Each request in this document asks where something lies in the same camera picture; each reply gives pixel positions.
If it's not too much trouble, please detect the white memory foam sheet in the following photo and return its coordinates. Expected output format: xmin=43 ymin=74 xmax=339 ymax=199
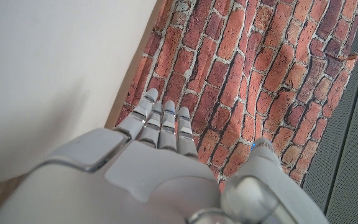
xmin=0 ymin=0 xmax=158 ymax=189

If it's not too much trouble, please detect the red brick print backdrop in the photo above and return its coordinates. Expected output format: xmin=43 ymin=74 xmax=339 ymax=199
xmin=113 ymin=0 xmax=358 ymax=194

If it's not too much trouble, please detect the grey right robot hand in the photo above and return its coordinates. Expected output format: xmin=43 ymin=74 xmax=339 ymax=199
xmin=0 ymin=88 xmax=331 ymax=224

